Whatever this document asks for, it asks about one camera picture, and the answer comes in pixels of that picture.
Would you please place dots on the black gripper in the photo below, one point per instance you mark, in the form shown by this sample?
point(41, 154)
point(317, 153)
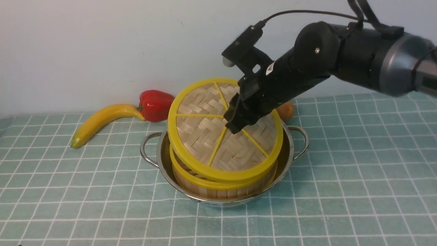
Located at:
point(263, 92)

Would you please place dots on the yellow rimmed woven steamer lid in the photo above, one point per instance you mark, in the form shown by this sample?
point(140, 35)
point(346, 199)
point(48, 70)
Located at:
point(199, 137)

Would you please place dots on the yellow rimmed bamboo steamer basket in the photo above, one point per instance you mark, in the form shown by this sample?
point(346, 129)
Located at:
point(201, 186)

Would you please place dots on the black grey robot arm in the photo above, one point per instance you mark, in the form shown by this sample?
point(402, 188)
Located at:
point(389, 61)

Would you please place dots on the stainless steel pot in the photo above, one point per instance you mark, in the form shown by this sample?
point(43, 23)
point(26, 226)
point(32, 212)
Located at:
point(164, 165)

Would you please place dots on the brown potato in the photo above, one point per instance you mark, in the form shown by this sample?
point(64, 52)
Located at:
point(286, 111)

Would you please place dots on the red bell pepper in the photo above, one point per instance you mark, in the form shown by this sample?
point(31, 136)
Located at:
point(154, 105)

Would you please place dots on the yellow banana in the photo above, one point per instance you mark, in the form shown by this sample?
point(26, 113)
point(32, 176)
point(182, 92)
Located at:
point(100, 119)

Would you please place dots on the green checkered tablecloth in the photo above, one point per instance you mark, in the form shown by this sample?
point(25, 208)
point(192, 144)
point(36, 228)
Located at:
point(368, 179)

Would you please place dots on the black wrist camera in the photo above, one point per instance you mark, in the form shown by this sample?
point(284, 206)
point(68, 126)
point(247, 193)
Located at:
point(242, 52)

